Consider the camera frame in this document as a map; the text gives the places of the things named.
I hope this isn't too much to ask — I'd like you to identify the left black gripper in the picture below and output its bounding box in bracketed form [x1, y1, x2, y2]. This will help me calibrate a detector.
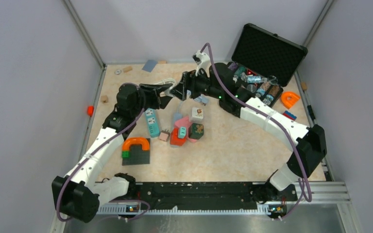
[131, 83, 172, 117]

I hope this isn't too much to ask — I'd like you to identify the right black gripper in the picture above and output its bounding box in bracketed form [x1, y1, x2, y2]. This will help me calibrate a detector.
[170, 67, 222, 102]

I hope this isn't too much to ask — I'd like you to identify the teal power strip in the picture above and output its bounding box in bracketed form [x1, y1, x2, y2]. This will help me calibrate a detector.
[145, 108, 160, 138]

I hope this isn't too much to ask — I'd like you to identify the white cube socket adapter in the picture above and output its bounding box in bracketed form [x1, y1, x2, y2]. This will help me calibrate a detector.
[189, 107, 204, 123]

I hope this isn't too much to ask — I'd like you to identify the pink triangular power strip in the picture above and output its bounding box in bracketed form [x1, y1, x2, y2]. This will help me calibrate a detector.
[174, 116, 198, 143]

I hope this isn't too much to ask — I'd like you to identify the teal small plug adapter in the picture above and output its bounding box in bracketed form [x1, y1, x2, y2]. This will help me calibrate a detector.
[177, 127, 187, 139]

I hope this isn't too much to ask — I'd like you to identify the dark green cube adapter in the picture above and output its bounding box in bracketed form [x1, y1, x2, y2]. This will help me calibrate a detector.
[188, 123, 204, 140]

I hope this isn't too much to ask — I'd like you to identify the red cube socket adapter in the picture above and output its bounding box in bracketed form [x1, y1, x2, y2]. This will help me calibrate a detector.
[170, 128, 187, 147]

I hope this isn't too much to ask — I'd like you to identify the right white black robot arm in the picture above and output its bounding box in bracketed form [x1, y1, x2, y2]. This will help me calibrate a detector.
[170, 63, 327, 200]

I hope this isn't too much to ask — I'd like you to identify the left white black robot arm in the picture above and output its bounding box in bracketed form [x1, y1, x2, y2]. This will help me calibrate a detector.
[51, 83, 174, 223]

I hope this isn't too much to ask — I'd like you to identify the pink brown charger plug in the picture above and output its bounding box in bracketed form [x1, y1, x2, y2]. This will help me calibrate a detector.
[158, 130, 170, 142]

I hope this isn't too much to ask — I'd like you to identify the grey blue card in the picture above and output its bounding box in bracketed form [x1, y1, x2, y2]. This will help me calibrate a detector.
[142, 60, 158, 72]

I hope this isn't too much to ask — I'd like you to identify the wooden block top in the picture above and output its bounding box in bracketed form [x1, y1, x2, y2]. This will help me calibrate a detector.
[122, 66, 133, 73]

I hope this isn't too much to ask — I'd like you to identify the wooden block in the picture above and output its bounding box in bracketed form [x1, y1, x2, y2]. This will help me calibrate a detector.
[100, 95, 109, 103]
[301, 82, 307, 91]
[122, 66, 133, 73]

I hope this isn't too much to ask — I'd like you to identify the wooden block left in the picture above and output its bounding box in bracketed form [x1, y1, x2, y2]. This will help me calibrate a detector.
[100, 95, 109, 103]

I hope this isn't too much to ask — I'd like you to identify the orange arch block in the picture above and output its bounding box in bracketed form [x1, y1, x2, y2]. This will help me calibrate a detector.
[121, 137, 150, 151]

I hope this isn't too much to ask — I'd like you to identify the dark grey building baseplate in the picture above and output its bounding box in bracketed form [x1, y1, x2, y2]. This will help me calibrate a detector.
[122, 138, 151, 166]

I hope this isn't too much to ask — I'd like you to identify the green small brick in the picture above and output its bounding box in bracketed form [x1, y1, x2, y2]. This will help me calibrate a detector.
[121, 151, 130, 158]

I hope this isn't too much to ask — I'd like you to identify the red orange clip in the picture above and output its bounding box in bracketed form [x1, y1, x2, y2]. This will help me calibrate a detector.
[86, 105, 94, 117]

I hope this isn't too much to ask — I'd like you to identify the black open case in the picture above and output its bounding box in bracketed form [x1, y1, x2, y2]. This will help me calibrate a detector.
[231, 23, 308, 107]

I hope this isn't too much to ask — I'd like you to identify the orange arch toy right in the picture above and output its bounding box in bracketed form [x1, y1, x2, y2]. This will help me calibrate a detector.
[281, 91, 301, 109]

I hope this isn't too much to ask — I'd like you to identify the red blue brick stack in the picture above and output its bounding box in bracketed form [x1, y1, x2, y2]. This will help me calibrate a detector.
[283, 111, 297, 121]

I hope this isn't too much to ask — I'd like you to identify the wooden block right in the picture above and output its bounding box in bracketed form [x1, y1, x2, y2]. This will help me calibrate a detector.
[301, 82, 307, 91]

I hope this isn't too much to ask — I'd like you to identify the white coiled cable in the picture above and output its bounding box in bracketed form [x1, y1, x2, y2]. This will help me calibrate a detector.
[159, 78, 178, 97]

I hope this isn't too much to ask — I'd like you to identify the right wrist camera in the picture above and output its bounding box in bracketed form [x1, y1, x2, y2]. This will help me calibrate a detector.
[192, 50, 210, 76]

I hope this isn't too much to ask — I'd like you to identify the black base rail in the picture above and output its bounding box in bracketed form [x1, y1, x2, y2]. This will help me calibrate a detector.
[113, 182, 298, 211]

